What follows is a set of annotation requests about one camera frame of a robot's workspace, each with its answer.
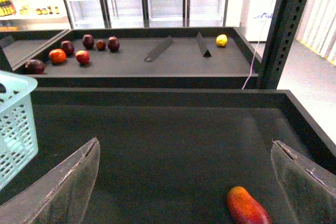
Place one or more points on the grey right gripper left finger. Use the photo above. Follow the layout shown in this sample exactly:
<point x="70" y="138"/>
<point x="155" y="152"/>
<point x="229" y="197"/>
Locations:
<point x="60" y="196"/>

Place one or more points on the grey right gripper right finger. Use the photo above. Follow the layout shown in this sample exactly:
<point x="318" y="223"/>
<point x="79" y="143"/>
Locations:
<point x="309" y="189"/>

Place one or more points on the light blue plastic basket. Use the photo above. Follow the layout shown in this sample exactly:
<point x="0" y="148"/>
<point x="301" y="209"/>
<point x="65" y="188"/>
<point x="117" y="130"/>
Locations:
<point x="18" y="133"/>

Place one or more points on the red apple on far tray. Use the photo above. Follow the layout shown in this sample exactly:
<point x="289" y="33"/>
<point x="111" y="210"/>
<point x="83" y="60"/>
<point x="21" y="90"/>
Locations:
<point x="83" y="57"/>

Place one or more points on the dark red apple left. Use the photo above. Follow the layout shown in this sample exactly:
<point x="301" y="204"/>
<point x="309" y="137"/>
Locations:
<point x="68" y="47"/>

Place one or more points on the small dark red apple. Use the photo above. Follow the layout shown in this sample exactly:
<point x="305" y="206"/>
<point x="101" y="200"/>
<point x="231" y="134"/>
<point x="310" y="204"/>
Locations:
<point x="101" y="45"/>

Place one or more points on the dark red apple back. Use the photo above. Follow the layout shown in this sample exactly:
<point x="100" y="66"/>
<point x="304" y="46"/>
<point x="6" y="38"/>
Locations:
<point x="88" y="41"/>

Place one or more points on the dark red apple right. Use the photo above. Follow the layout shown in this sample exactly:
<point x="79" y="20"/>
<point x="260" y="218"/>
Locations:
<point x="113" y="43"/>

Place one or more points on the red orange mango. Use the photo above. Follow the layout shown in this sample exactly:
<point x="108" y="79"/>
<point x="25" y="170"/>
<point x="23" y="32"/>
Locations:
<point x="244" y="208"/>

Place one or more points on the dark purple fruit front left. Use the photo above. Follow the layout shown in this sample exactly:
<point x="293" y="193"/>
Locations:
<point x="35" y="66"/>

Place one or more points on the orange round fruit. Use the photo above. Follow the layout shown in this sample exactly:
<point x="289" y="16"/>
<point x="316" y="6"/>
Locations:
<point x="57" y="56"/>

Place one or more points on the left black display tray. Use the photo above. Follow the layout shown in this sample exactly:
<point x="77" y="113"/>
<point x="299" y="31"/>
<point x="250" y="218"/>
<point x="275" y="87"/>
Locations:
<point x="18" y="46"/>

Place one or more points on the white vertical blinds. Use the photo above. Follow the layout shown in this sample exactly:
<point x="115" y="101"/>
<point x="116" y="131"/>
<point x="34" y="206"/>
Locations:
<point x="317" y="28"/>

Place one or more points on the far black display tray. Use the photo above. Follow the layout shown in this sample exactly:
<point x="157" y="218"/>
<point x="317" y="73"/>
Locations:
<point x="234" y="66"/>

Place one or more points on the black triangular divider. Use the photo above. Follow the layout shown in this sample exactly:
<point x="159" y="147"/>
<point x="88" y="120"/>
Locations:
<point x="202" y="46"/>

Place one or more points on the yellow lemon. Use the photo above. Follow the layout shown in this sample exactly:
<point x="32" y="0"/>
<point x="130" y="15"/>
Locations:
<point x="221" y="40"/>

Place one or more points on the flat black divider strip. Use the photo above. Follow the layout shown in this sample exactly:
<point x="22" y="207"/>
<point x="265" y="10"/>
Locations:
<point x="159" y="49"/>

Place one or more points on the white shelf with jars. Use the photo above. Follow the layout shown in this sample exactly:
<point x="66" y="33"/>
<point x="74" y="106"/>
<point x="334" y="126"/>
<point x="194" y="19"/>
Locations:
<point x="19" y="15"/>

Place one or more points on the white chest freezer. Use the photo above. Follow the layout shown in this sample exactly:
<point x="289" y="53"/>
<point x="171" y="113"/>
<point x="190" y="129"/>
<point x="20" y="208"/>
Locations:
<point x="255" y="19"/>

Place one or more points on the black perforated shelf post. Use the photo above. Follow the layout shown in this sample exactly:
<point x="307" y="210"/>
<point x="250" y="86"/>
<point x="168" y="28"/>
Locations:
<point x="283" y="28"/>

